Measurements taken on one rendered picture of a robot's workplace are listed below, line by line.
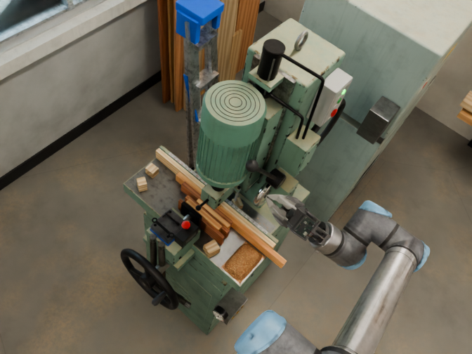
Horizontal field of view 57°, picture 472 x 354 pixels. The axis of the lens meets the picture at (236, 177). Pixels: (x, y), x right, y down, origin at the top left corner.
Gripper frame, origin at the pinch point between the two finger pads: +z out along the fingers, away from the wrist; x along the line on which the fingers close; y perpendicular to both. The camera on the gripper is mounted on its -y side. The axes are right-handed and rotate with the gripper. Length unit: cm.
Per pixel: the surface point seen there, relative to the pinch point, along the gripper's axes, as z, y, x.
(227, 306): -37, -37, 49
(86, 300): -10, -103, 110
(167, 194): 7, -51, 26
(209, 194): 1.9, -30.7, 13.9
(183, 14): 36, -96, -36
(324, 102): -2.8, -13.7, -32.5
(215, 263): -14.2, -26.4, 32.9
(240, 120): 20.6, -0.9, -12.2
